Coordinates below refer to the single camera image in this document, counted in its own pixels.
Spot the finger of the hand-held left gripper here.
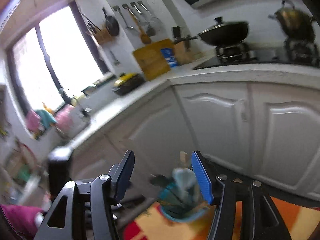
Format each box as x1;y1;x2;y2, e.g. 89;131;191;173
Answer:
121;195;157;205
149;174;173;186

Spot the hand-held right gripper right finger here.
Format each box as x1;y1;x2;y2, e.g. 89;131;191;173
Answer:
191;151;292;240

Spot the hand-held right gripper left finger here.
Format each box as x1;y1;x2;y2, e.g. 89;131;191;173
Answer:
34;150;136;240

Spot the pale wooden chopstick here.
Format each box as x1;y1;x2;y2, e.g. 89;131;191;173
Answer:
179;151;190;165

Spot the floral cup with teal rim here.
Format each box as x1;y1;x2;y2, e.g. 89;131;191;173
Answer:
157;167;213;224

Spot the teal cloth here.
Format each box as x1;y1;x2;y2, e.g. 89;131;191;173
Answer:
35;109;58;128

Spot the pink cloth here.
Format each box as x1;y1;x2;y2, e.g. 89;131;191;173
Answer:
26;111;42;133

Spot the magenta cloth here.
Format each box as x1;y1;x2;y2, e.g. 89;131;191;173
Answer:
0;204;48;240

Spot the orange yellow red printed blanket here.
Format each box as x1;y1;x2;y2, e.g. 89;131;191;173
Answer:
122;196;320;240

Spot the yellow and black tray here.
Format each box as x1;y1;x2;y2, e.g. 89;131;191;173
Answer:
111;72;145;95

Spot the kitchen window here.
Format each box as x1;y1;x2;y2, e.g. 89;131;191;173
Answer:
7;2;110;120

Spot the wooden cutting board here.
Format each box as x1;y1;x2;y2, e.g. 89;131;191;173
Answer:
132;38;175;82

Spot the blue packet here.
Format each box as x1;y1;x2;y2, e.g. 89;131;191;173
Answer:
160;47;179;68

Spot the wooden knife block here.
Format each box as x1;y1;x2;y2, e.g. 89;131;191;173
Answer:
172;26;194;65

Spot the gas stove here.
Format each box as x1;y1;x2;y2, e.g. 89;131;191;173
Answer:
195;40;320;70

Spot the wooden chopstick holder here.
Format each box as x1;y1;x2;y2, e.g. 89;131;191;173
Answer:
82;12;112;45

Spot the wooden spatula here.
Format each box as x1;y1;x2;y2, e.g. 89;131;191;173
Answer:
130;12;152;44

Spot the black wok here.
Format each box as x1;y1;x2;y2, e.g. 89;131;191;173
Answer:
174;16;250;47

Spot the metal skimmer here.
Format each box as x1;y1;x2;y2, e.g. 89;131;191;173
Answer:
137;2;157;37

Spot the black hanging pan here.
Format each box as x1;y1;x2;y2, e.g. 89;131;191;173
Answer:
102;7;120;37

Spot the metal ladle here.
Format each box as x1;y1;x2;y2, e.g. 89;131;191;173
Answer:
114;5;134;30

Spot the metal kettle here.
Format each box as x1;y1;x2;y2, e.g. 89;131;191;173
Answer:
269;0;315;40

